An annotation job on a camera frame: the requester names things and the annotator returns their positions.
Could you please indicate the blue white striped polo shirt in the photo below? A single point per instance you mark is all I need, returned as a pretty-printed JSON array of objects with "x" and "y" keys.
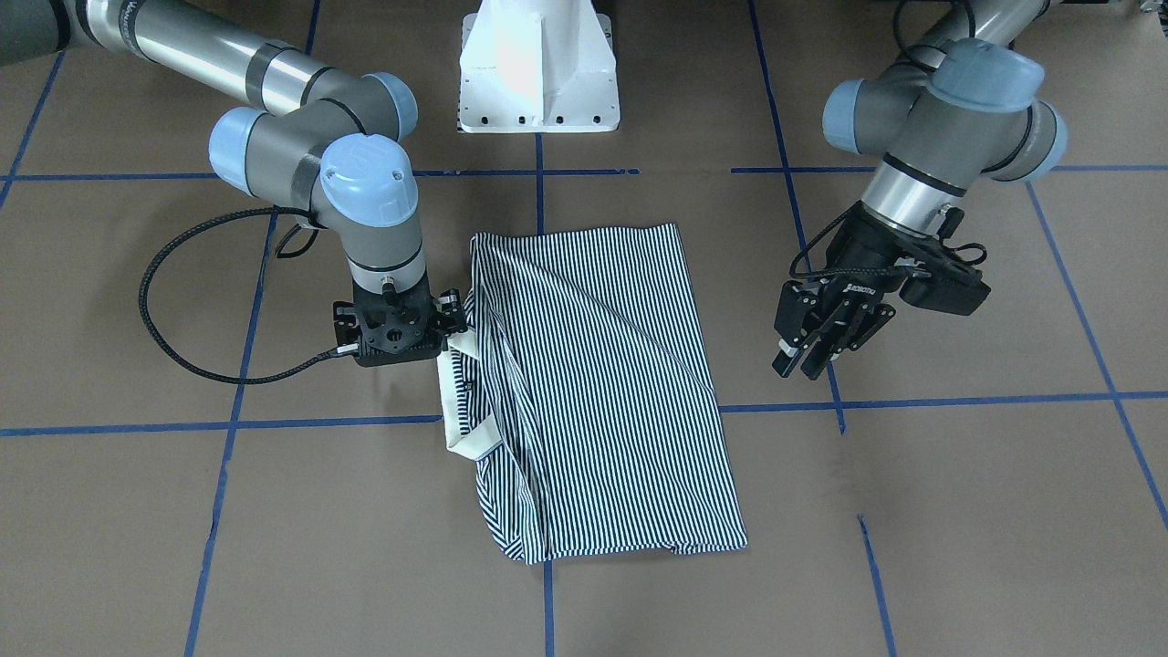
[{"x": 582, "y": 393}]

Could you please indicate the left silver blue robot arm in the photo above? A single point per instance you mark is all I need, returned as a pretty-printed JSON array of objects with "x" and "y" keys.
[{"x": 957, "y": 105}]

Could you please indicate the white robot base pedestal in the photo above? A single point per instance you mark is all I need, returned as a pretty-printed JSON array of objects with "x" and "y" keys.
[{"x": 538, "y": 67}]

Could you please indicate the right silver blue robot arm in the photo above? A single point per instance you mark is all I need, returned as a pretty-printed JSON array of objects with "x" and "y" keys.
[{"x": 311, "y": 140}]

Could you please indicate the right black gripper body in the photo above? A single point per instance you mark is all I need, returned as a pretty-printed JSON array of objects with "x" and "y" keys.
[{"x": 448, "y": 311}]

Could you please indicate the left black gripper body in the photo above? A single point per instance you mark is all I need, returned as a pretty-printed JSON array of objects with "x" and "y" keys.
[{"x": 859, "y": 256}]

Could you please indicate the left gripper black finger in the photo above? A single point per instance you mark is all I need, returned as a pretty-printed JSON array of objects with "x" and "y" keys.
[
  {"x": 793, "y": 326},
  {"x": 848, "y": 327}
]

